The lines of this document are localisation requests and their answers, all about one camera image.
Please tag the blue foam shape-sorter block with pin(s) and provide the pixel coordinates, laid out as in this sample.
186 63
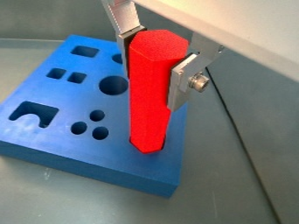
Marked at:
64 120

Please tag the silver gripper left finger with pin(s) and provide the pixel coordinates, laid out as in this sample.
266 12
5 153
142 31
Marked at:
124 20

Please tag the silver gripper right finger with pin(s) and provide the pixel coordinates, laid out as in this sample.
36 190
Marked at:
187 75

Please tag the red hexagonal prism bar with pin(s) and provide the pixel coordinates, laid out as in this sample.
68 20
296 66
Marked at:
154 52

